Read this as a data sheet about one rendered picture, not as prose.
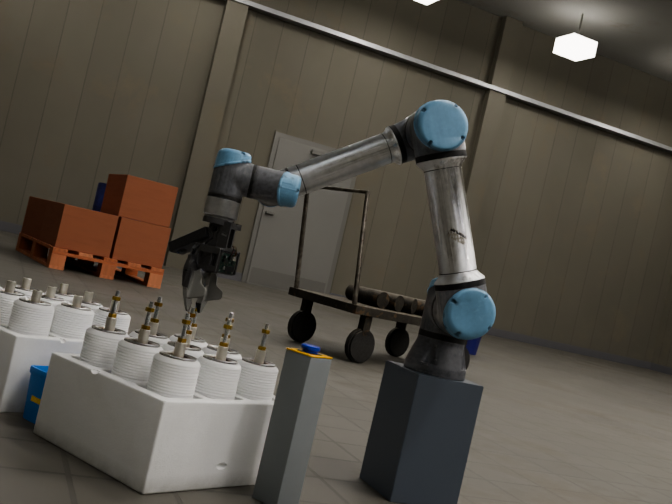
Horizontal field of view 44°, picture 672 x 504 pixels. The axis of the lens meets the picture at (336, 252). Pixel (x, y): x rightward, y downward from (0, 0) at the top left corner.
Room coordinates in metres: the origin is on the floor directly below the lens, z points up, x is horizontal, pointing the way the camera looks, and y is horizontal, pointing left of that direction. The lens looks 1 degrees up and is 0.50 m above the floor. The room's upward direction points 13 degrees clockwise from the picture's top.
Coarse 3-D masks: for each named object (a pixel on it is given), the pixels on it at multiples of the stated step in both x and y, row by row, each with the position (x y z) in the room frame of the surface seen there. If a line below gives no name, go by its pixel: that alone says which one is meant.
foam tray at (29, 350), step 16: (0, 336) 1.96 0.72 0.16; (16, 336) 1.93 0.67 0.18; (32, 336) 1.97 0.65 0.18; (48, 336) 2.06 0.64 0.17; (0, 352) 1.95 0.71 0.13; (16, 352) 1.93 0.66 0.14; (32, 352) 1.96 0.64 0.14; (48, 352) 2.00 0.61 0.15; (64, 352) 2.03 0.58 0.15; (80, 352) 2.07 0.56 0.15; (0, 368) 1.95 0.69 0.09; (16, 368) 1.94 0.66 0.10; (0, 384) 1.94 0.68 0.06; (16, 384) 1.95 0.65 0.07; (0, 400) 1.93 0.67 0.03; (16, 400) 1.95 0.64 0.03
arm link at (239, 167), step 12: (228, 156) 1.81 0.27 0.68; (240, 156) 1.81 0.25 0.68; (216, 168) 1.82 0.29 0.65; (228, 168) 1.81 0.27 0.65; (240, 168) 1.81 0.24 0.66; (252, 168) 1.82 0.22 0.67; (216, 180) 1.81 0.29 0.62; (228, 180) 1.81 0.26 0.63; (240, 180) 1.81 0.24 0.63; (216, 192) 1.81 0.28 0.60; (228, 192) 1.81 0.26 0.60; (240, 192) 1.83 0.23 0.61
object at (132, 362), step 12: (120, 348) 1.73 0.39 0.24; (132, 348) 1.72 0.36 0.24; (144, 348) 1.72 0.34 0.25; (156, 348) 1.74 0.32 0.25; (120, 360) 1.72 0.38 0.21; (132, 360) 1.71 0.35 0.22; (144, 360) 1.72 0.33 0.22; (120, 372) 1.72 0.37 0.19; (132, 372) 1.71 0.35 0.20; (144, 372) 1.72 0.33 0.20
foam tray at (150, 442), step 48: (48, 384) 1.81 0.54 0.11; (96, 384) 1.71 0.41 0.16; (144, 384) 1.70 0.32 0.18; (48, 432) 1.79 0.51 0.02; (96, 432) 1.69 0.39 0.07; (144, 432) 1.60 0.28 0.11; (192, 432) 1.65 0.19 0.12; (240, 432) 1.75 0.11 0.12; (144, 480) 1.58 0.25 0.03; (192, 480) 1.67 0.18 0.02; (240, 480) 1.78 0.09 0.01
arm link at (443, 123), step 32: (416, 128) 1.84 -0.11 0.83; (448, 128) 1.83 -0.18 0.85; (416, 160) 1.89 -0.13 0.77; (448, 160) 1.84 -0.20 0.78; (448, 192) 1.86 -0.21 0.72; (448, 224) 1.86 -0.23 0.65; (448, 256) 1.87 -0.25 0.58; (448, 288) 1.86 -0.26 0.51; (480, 288) 1.87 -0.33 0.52; (448, 320) 1.85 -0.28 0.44; (480, 320) 1.85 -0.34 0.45
